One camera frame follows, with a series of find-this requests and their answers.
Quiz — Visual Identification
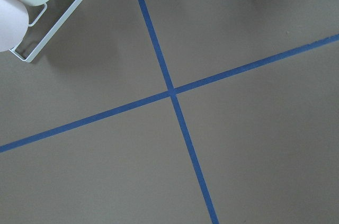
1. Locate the white wire cup rack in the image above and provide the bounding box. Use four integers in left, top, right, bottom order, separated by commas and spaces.
9, 0, 83, 62

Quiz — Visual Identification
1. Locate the pink cup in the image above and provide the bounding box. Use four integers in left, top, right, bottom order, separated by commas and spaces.
1, 0, 29, 52

